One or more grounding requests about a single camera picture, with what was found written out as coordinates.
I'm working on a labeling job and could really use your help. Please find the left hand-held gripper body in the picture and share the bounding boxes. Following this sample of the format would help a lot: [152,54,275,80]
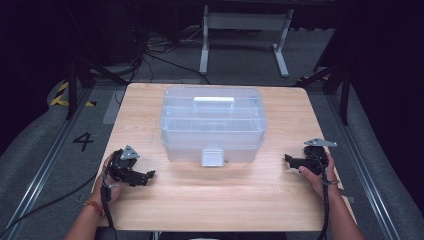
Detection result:
[108,145,141,186]

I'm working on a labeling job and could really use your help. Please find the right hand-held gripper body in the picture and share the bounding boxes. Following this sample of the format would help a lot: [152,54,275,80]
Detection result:
[301,137,338,176]

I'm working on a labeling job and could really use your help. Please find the clear plastic storage box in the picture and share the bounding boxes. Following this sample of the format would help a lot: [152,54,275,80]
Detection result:
[159,85,268,168]

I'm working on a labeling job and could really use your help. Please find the person's right hand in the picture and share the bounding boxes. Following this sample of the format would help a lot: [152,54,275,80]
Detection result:
[298,152,340,200]

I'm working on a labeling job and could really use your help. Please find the person's left hand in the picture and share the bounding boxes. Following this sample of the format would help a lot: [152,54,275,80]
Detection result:
[91,155,127,206]

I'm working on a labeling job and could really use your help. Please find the grey floor tape piece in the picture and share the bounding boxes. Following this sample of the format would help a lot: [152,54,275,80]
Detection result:
[339,188,356,204]

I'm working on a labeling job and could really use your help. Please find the black tripod stand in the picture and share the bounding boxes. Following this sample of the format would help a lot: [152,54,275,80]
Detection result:
[64,56,129,121]
[296,59,355,126]

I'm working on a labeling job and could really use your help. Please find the yellow black floor tape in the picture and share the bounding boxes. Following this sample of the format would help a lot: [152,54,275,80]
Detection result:
[49,81,98,108]

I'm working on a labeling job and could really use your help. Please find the left hand-held gripper cable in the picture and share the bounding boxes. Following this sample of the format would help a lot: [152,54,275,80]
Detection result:
[94,165,118,240]

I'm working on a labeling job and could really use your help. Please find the hand-held gripper cable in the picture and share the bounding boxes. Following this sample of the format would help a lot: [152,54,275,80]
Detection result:
[313,152,340,240]
[94,165,118,240]

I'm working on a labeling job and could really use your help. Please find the right hand-held gripper cable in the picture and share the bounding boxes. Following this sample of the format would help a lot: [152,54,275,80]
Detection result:
[313,152,340,240]

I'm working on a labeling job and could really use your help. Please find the orange bead bracelet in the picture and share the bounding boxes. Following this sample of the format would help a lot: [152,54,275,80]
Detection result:
[83,199,106,217]

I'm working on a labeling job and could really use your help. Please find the metal floor rail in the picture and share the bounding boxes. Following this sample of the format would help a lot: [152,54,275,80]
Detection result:
[0,89,95,240]
[324,93,401,240]

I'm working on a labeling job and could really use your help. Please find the black floor cable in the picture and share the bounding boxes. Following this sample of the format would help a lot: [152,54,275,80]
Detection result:
[0,173,100,235]

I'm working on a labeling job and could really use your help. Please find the bundle of floor cables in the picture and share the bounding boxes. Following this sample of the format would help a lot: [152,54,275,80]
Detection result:
[131,28,212,85]

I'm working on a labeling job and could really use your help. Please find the grey metal table frame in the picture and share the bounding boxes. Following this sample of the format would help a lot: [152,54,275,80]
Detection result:
[198,4,295,79]

